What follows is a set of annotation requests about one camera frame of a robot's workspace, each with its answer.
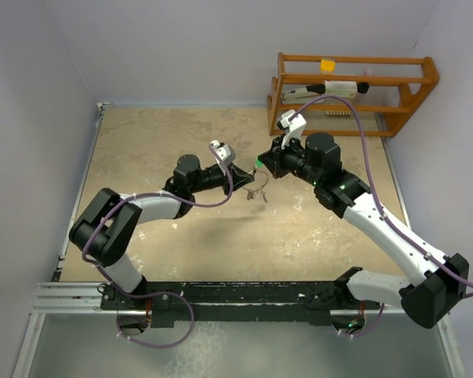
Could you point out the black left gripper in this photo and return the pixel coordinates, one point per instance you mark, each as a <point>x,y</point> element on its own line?
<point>238,177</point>

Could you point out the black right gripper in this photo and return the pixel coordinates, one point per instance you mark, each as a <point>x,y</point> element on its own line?
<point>273,158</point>

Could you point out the large silver keyring with clips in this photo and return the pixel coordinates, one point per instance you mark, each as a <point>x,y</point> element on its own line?
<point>259,190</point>

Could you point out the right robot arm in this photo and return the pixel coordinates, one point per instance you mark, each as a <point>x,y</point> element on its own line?
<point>433,282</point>

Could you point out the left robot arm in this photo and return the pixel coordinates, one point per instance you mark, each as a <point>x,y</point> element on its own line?
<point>104,229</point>

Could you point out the strip of staples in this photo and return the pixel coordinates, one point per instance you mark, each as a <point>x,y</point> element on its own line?
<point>336,113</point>

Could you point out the white stapler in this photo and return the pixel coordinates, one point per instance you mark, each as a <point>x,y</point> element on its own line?
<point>301,95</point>

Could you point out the white box with red label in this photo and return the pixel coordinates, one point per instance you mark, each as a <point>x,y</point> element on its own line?
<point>344,89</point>

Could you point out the wooden rack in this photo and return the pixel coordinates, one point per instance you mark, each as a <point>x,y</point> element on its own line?
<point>398,87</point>

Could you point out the yellow block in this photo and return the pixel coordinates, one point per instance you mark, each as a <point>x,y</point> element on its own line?
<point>327,66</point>

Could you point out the small black object on rack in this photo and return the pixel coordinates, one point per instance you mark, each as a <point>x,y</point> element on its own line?
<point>363,87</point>

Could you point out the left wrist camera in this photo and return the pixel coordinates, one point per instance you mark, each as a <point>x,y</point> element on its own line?
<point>222,152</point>

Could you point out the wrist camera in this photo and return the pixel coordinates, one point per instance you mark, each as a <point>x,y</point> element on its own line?
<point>292,125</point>
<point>222,152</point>

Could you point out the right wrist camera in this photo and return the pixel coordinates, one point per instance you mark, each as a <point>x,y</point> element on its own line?
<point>292,125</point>

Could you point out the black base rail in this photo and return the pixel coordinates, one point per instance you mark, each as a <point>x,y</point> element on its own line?
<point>317,303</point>

